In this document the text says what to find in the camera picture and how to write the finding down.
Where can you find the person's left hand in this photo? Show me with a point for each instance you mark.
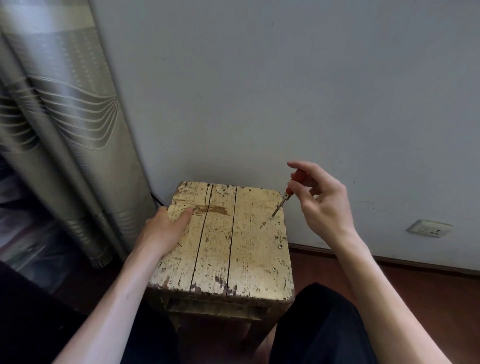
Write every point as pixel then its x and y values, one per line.
pixel 159 234

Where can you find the person's right hand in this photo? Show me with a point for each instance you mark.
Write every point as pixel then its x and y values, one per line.
pixel 330 210

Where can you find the person's right thumb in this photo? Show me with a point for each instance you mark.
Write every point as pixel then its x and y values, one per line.
pixel 304 209

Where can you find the person's left thumb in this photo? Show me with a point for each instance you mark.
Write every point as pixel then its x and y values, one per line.
pixel 182 219

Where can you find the worn yellow wooden stool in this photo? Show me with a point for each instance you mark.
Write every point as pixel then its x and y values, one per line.
pixel 240 243

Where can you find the person's left forearm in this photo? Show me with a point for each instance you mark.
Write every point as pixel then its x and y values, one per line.
pixel 112 303

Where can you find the person's right forearm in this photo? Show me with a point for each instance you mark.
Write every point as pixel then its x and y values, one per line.
pixel 382 296

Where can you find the brown wooden baseboard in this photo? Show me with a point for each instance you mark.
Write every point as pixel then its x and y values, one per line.
pixel 393 262

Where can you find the person's right leg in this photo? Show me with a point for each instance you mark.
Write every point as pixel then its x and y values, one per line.
pixel 322 326

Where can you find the person's leg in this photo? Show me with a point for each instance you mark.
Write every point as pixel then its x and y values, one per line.
pixel 33 322
pixel 322 326

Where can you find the grey patterned curtain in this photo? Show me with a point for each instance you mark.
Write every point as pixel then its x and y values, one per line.
pixel 71 123

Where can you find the person's left leg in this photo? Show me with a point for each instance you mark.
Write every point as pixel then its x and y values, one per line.
pixel 33 322

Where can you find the white wall socket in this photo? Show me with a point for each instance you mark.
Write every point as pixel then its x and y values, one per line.
pixel 429 228

